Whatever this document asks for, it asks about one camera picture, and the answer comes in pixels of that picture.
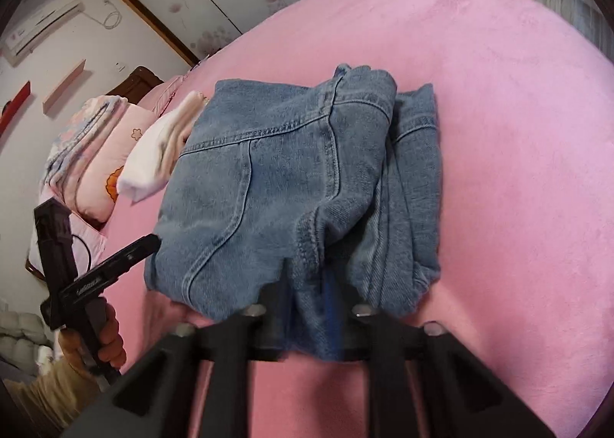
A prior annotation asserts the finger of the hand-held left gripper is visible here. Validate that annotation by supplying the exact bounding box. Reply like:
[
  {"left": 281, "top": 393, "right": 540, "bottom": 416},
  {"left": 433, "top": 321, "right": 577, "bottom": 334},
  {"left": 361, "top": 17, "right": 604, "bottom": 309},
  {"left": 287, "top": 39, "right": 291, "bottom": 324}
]
[
  {"left": 33, "top": 197, "right": 80, "bottom": 292},
  {"left": 93, "top": 233, "right": 162, "bottom": 279}
]

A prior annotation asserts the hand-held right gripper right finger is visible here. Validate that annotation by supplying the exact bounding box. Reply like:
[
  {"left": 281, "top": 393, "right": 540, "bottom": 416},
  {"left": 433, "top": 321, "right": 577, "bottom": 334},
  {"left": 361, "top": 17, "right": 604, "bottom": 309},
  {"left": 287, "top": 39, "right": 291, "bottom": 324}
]
[{"left": 326, "top": 275, "right": 557, "bottom": 438}]

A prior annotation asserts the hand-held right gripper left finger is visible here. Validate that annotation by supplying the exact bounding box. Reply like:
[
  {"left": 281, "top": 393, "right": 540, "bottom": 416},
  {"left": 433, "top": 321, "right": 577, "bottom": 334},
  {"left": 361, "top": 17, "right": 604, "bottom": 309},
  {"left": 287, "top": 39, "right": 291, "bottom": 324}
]
[{"left": 62, "top": 274, "right": 294, "bottom": 438}]

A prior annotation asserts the blue denim jacket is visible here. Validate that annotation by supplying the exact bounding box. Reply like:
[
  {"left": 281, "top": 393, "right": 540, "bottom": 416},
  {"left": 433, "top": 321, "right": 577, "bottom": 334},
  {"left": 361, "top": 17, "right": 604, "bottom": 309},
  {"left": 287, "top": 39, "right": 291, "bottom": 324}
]
[{"left": 144, "top": 64, "right": 442, "bottom": 362}]

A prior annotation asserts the person's left forearm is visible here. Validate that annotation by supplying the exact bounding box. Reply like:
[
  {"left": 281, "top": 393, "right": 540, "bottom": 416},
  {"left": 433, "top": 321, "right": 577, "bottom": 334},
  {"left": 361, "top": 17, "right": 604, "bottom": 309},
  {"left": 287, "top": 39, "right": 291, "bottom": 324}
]
[{"left": 14, "top": 356, "right": 113, "bottom": 431}]

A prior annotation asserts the person's left hand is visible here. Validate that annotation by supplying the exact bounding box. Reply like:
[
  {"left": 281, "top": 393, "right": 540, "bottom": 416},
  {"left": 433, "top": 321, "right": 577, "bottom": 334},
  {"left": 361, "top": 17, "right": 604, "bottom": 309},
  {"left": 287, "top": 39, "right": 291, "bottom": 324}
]
[{"left": 58, "top": 304, "right": 126, "bottom": 372}]

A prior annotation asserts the white padded cushion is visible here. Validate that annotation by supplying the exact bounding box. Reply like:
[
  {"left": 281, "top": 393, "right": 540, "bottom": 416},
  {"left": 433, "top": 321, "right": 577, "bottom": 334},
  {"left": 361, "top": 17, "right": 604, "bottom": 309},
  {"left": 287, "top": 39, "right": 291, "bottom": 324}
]
[{"left": 0, "top": 311, "right": 54, "bottom": 374}]

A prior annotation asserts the white folded towel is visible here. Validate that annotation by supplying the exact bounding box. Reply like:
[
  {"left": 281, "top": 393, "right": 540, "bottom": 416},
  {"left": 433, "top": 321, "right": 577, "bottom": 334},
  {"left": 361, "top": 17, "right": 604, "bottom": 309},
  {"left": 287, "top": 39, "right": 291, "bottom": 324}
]
[{"left": 117, "top": 90, "right": 212, "bottom": 204}]

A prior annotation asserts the floral folded blanket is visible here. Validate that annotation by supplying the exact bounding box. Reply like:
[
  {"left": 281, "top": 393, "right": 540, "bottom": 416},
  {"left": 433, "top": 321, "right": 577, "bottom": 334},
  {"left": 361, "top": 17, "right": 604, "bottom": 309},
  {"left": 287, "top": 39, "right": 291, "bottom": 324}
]
[{"left": 41, "top": 95, "right": 128, "bottom": 189}]

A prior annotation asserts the pink striped pillow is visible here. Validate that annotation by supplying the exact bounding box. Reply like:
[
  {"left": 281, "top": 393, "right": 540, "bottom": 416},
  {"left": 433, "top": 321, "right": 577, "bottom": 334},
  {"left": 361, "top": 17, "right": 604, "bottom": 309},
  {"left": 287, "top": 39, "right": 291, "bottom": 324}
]
[{"left": 144, "top": 76, "right": 189, "bottom": 117}]

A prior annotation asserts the dark wooden headboard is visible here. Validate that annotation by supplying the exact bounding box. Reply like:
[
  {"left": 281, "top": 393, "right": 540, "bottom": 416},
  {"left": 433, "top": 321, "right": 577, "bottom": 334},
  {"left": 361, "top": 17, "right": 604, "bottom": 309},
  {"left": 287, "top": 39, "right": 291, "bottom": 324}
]
[{"left": 106, "top": 66, "right": 166, "bottom": 98}]

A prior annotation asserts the white air conditioner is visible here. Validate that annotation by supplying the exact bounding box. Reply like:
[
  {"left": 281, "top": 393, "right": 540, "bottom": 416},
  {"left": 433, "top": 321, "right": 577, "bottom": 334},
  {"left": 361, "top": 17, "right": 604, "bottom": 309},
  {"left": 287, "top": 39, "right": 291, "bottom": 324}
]
[{"left": 0, "top": 0, "right": 84, "bottom": 66}]

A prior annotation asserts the pink bed sheet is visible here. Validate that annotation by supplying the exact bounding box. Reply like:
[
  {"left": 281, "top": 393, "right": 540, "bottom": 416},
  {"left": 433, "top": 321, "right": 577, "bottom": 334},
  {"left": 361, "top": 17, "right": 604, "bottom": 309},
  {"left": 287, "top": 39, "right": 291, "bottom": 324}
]
[{"left": 26, "top": 0, "right": 614, "bottom": 438}]

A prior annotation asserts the black cable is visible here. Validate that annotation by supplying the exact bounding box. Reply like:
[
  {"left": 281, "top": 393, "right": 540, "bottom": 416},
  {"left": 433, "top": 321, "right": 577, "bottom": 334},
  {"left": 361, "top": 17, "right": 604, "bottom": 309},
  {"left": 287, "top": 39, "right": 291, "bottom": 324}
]
[{"left": 71, "top": 233, "right": 96, "bottom": 272}]

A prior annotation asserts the red wall shelf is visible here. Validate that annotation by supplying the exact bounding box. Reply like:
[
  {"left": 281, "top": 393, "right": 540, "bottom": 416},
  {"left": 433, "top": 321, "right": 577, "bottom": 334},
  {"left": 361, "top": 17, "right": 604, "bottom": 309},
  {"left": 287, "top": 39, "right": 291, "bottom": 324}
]
[{"left": 0, "top": 81, "right": 31, "bottom": 134}]

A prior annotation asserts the pink wall shelf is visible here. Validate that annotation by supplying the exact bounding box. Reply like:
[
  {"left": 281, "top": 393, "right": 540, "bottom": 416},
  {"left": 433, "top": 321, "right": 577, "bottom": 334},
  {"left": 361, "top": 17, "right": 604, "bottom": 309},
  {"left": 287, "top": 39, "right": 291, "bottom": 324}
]
[{"left": 42, "top": 59, "right": 86, "bottom": 115}]

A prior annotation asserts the white power cord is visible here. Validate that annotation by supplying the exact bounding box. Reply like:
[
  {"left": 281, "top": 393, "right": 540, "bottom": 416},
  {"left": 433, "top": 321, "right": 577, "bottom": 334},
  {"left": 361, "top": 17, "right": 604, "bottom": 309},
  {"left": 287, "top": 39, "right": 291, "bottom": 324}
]
[{"left": 102, "top": 0, "right": 122, "bottom": 30}]

